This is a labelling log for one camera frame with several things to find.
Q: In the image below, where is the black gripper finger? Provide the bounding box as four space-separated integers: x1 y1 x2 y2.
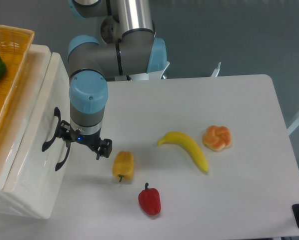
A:
96 138 113 160
56 120 72 148

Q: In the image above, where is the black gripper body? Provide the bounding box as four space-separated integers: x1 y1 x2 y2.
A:
70 129 103 152

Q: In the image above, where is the white top drawer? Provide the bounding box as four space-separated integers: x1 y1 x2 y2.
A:
3 52 70 219

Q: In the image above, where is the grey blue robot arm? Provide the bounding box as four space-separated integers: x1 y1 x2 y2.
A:
61 0 167 158

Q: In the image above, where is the white drawer cabinet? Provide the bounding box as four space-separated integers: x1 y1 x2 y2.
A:
0 44 53 220

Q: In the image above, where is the yellow bell pepper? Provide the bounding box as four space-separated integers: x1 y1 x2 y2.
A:
112 151 134 183

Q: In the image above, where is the red bell pepper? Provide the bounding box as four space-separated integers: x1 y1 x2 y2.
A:
138 182 162 216

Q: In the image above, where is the yellow banana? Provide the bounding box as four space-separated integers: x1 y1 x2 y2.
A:
157 131 209 173

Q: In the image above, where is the orange woven basket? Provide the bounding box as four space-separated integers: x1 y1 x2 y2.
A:
0 25 35 128

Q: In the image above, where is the orange knotted bread roll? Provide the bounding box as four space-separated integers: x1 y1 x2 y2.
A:
202 125 232 152

